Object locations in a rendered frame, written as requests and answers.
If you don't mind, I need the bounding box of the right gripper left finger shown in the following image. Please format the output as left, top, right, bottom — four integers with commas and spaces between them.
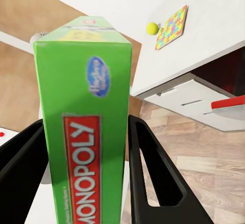
0, 118, 49, 224

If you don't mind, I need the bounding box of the jigsaw puzzle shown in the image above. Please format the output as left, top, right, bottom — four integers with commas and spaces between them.
155, 5, 187, 51

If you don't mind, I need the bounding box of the tennis ball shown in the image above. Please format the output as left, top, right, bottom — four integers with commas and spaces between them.
146, 23, 159, 35

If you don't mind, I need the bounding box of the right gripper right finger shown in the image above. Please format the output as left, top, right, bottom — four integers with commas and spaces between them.
127, 115, 214, 224

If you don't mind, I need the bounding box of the board game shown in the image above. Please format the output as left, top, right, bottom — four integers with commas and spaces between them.
33, 16, 133, 224

